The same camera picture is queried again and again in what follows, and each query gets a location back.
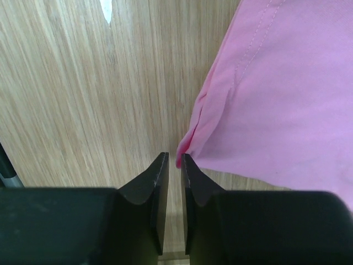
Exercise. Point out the white paper scrap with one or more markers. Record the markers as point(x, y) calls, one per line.
point(107, 9)

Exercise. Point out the pink t shirt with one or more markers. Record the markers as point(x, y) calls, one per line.
point(277, 102)

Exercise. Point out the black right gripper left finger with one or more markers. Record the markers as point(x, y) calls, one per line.
point(87, 225)

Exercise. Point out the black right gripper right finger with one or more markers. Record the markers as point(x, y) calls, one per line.
point(261, 227)

